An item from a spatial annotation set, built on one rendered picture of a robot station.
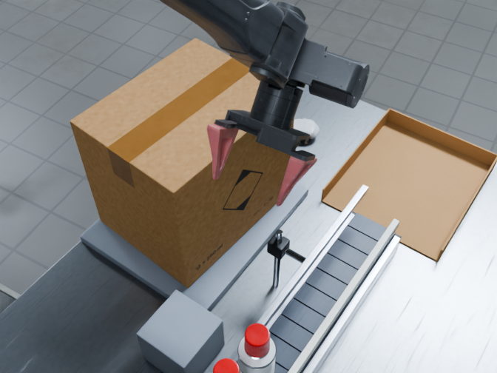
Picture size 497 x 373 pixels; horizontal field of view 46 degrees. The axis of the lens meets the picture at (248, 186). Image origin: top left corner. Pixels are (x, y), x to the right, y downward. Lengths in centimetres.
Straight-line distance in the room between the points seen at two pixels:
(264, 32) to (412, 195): 71
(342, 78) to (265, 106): 11
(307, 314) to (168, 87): 45
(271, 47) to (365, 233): 56
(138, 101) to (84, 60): 203
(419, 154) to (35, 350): 87
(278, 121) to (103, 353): 53
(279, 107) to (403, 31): 251
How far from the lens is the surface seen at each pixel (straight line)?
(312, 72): 72
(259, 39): 64
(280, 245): 99
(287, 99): 75
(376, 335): 108
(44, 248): 229
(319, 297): 104
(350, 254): 110
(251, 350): 78
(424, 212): 125
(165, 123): 97
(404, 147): 137
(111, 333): 109
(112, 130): 97
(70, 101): 282
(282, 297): 94
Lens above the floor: 178
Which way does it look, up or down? 49 degrees down
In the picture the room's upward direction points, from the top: straight up
